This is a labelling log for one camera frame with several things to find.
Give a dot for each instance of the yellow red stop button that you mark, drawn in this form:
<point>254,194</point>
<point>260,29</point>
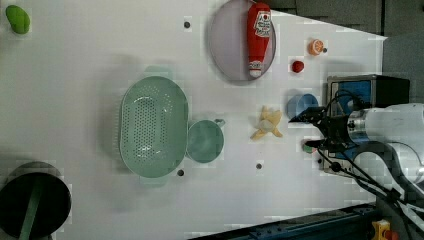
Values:
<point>383,231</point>

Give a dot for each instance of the grey round plate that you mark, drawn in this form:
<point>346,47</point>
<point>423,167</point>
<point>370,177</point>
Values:
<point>228,41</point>

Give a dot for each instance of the pink toy strawberry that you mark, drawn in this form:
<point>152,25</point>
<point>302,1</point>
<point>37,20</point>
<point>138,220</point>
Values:
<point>308,148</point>

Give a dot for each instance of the orange slice toy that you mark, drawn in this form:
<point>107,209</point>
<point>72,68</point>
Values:
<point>315,47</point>

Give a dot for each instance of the dark red toy strawberry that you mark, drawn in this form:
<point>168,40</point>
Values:
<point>297,66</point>

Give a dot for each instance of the blue bowl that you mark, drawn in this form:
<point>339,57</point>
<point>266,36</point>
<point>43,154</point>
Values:
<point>299,103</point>

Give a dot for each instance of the blue metal frame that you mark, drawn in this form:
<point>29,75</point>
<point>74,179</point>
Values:
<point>351,223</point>

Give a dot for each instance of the green plastic cup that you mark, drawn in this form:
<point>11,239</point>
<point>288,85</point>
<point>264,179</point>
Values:
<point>205,140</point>

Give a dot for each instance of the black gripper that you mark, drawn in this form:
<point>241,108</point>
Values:
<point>333,129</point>

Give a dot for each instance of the black round container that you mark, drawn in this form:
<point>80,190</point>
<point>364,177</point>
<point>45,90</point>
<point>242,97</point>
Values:
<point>34,202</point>

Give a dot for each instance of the silver toaster oven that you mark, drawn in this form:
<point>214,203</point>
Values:
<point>350,96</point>

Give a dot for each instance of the green perforated colander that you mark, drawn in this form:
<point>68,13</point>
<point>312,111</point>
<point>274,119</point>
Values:
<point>153,126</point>

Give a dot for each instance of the peeled yellow toy banana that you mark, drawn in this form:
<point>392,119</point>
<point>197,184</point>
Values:
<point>268,123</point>

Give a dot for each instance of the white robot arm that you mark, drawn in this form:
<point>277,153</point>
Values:
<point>384,147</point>

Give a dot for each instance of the red ketchup bottle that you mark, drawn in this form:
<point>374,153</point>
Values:
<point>258,36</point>

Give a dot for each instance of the green toy fruit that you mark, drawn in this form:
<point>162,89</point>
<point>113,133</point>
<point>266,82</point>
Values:
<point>18,18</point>

